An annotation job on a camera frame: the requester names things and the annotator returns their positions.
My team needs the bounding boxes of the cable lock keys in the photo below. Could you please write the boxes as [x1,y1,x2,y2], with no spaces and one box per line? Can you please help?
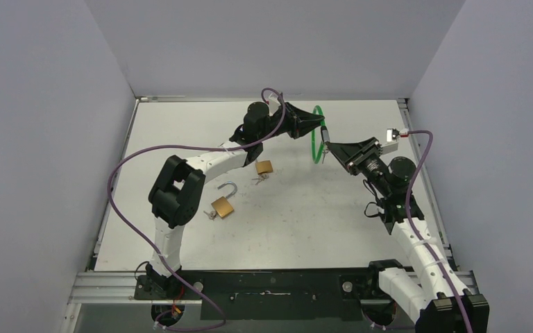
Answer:
[320,144,329,164]

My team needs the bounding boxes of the green cable lock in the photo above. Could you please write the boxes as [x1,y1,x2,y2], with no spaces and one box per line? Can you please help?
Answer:
[310,105,327,164]

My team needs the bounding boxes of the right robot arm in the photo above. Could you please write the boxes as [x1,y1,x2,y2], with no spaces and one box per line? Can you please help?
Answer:
[324,138,490,332]

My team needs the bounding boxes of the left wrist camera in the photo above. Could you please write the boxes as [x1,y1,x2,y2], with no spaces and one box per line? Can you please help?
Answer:
[266,92,281,115]

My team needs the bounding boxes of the brass padlock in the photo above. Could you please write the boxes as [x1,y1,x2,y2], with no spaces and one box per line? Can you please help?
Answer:
[255,160,273,176]
[211,181,238,219]

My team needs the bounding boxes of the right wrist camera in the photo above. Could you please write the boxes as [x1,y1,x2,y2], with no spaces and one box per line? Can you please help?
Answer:
[381,128,409,155]

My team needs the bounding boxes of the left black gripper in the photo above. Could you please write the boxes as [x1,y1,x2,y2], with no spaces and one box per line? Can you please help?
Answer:
[258,101,325,142]

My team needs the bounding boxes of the padlock keys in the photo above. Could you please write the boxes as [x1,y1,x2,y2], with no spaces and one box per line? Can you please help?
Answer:
[203,210,219,221]
[253,173,269,185]

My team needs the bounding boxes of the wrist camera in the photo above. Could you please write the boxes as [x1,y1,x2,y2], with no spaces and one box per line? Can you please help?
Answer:
[381,128,409,155]
[266,92,281,115]

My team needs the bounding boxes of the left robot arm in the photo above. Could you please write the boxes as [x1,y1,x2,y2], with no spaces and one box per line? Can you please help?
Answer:
[146,102,324,299]

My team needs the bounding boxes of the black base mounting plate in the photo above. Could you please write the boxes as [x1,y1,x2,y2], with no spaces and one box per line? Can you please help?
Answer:
[130,268,433,323]

